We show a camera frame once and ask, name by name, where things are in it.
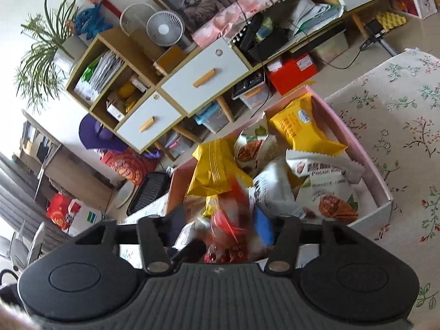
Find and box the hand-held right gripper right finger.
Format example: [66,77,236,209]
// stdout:
[254,210,370,275]

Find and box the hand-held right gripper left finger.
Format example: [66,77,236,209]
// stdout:
[72,210,188,276]

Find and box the red snack packet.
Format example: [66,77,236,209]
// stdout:
[203,179,257,265]

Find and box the plain yellow snack packet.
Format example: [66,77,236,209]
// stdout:
[186,139,254,196]

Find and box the large yellow oval-label snack packet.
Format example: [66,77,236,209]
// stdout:
[269,95,348,157]

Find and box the pink white cardboard box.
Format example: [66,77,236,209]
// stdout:
[165,86,394,259]

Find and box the black crate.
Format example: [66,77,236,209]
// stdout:
[126,172,172,216]

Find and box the white round plate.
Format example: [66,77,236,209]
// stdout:
[115,180,137,209]

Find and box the white shopping bag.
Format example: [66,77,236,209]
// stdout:
[63,199,103,237]

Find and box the red gift bag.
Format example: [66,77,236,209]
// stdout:
[99,147,159,184]

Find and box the red shopping bag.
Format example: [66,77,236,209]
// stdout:
[46,193,75,232]

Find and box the wooden bookshelf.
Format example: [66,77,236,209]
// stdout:
[14,110,115,214]

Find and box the blue-lid storage box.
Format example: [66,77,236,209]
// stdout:
[193,101,230,134]

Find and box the purple hat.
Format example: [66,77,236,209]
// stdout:
[78,114,130,153]

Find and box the white chair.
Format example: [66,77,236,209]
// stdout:
[0,220,46,273]

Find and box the white green small box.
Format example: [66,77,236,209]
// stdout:
[106,99,127,122]

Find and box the black flat case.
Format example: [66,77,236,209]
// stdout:
[232,72,268,99]

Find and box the yellow toy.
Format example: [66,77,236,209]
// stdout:
[116,82,142,111]

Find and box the small orange white box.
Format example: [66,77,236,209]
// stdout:
[130,75,149,92]

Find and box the floral tablecloth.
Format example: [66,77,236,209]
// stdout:
[325,50,440,320]

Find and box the stack of papers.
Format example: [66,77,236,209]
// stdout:
[87,50,125,94]

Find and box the black storage bin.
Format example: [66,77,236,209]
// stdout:
[237,13,290,64]

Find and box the brown box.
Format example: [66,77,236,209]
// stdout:
[153,45,187,75]

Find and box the clear storage box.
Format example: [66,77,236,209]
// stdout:
[309,31,348,64]

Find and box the wooden cabinet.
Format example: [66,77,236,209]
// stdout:
[65,0,440,154]

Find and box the pink cloth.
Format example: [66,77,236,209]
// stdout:
[191,0,331,48]

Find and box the white desk fan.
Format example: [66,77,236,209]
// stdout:
[146,9,193,51]

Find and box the pile of folded papers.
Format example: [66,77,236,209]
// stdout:
[288,0,345,37]

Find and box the green potted plant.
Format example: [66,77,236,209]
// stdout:
[15,0,82,111]

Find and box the black device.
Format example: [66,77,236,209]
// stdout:
[359,18,402,56]

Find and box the blue toy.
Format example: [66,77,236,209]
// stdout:
[73,3,113,37]

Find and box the framed cat picture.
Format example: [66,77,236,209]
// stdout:
[148,0,235,35]

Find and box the yellow foam block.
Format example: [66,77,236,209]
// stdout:
[374,10,410,30]

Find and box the white box red print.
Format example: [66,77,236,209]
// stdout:
[390,0,438,20]

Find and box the white wire fan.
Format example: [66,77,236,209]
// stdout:
[119,2,158,37]

